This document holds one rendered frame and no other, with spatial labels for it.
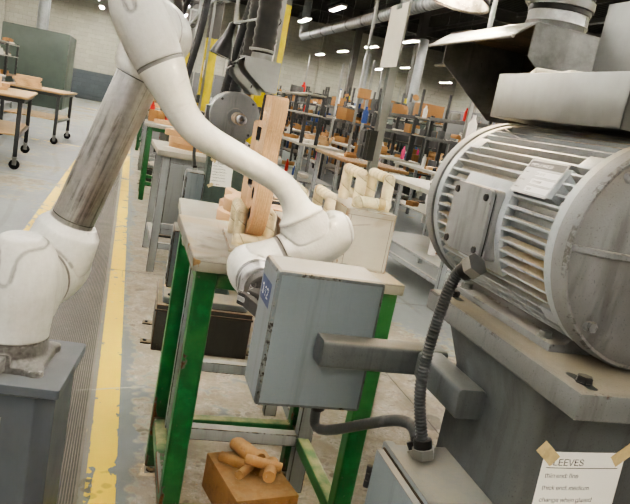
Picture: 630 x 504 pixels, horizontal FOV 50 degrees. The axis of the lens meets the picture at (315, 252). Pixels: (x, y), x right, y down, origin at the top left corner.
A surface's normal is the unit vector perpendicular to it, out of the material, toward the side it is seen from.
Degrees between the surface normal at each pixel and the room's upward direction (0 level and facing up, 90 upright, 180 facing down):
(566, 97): 90
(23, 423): 90
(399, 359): 90
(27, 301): 88
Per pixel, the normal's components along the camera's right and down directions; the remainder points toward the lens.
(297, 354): 0.25, 0.24
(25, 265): 0.56, -0.07
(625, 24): -0.95, -0.13
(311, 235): 0.12, -0.01
